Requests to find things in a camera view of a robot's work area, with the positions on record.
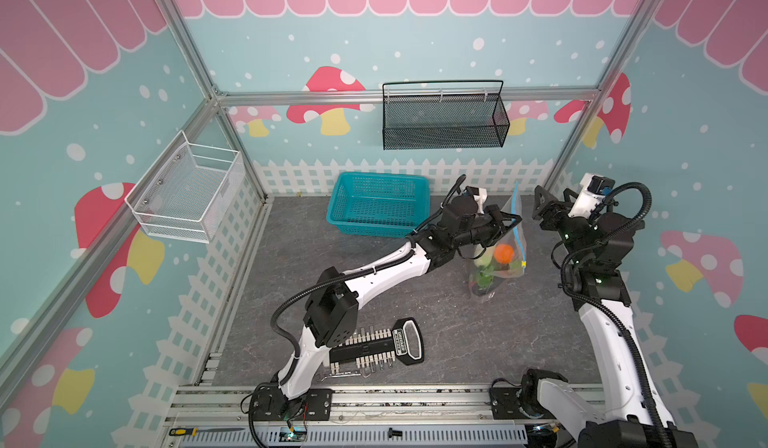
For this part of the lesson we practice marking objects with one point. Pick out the yellow handled screwdriver left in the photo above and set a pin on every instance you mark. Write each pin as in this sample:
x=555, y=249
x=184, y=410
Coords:
x=189, y=431

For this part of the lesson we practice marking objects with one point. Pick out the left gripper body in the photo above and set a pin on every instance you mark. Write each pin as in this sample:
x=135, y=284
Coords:
x=487, y=229

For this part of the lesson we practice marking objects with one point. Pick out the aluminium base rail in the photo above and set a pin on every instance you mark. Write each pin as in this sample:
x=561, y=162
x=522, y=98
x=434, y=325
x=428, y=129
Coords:
x=464, y=415

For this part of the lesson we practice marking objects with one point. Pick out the teal plastic basket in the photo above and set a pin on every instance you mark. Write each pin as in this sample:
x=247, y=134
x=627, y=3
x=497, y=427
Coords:
x=378, y=205

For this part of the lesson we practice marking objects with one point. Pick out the white green toy cabbage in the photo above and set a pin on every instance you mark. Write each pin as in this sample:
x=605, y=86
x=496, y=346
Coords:
x=485, y=259

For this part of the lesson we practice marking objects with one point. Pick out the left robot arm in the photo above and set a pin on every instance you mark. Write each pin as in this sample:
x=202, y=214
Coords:
x=323, y=316

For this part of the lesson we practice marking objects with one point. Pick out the white wire wall basket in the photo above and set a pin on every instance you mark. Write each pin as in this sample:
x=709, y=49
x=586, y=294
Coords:
x=187, y=192

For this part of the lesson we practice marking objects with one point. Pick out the orange toy tomato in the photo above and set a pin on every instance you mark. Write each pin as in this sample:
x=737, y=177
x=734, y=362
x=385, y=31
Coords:
x=504, y=254

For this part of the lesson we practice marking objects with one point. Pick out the black screwdriver bit set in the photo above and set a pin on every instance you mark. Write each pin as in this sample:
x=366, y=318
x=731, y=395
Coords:
x=367, y=352

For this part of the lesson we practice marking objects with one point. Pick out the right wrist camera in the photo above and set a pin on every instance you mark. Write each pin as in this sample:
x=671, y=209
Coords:
x=594, y=189

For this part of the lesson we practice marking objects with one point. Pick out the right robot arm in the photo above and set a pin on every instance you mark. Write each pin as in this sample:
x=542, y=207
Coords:
x=634, y=414

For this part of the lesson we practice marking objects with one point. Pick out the black wire wall basket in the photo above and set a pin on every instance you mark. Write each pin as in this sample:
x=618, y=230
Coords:
x=453, y=114

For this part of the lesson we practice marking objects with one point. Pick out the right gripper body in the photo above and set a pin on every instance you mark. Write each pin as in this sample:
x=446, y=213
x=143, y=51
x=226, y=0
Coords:
x=552, y=211

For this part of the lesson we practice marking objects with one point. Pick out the clear zip top bag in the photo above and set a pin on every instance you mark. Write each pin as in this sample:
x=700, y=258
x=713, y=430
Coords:
x=502, y=273

